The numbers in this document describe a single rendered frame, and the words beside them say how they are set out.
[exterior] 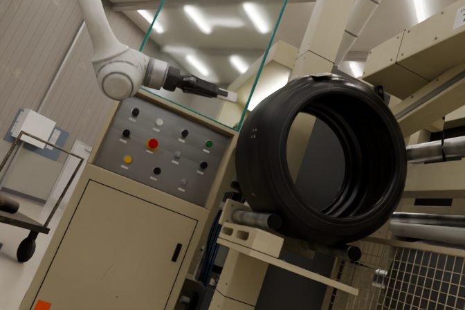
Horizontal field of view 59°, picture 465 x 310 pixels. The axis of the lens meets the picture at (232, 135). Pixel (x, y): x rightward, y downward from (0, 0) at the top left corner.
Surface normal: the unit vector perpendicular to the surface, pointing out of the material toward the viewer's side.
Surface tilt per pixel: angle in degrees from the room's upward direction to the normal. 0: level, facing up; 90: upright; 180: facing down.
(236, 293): 90
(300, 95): 84
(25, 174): 90
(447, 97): 162
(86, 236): 90
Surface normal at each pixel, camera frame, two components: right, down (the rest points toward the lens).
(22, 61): 0.80, 0.15
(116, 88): 0.18, 0.51
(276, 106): -0.39, -0.54
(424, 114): -0.23, 0.82
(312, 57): 0.29, -0.15
